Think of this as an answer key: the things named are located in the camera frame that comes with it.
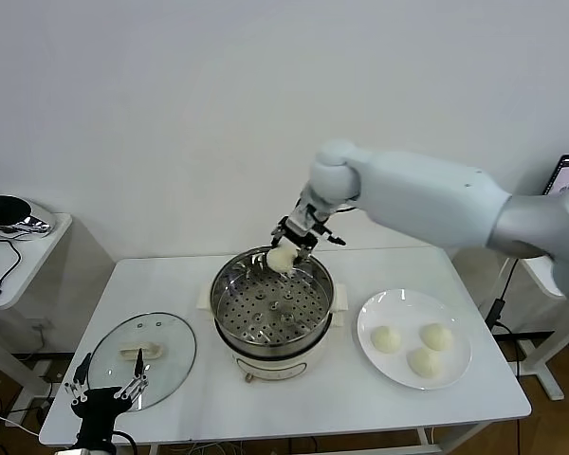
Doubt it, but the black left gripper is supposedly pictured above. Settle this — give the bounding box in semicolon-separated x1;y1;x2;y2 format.
62;348;151;428

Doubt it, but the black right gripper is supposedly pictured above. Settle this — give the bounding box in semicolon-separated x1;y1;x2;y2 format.
269;215;326;262

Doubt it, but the white steamed baozi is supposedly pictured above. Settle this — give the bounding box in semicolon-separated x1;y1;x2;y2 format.
406;347;444;379
370;325;403;355
419;322;454;352
266;245;299;277

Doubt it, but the round glass pot lid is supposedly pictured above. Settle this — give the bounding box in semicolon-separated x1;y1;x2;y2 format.
87;311;198;412

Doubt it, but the stainless steel steamer basket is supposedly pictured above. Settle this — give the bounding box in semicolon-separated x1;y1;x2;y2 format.
210;246;336;350

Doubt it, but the steel steamer pot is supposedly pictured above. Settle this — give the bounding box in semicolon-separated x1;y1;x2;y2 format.
196;282;350;384

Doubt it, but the white round plate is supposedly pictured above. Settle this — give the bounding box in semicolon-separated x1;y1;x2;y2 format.
356;289;472;391

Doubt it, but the chrome and black headset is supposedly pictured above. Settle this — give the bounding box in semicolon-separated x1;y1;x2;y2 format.
0;195;57;244

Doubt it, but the white side table with label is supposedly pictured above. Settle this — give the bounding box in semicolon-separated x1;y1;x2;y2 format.
502;255;569;403

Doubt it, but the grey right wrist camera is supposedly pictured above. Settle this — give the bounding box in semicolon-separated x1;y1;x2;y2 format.
288;196;323;231

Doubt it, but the thin black cable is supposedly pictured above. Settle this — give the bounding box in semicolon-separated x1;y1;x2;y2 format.
0;236;23;293

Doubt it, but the black adapter with cable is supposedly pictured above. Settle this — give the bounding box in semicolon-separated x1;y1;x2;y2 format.
484;258;523;380

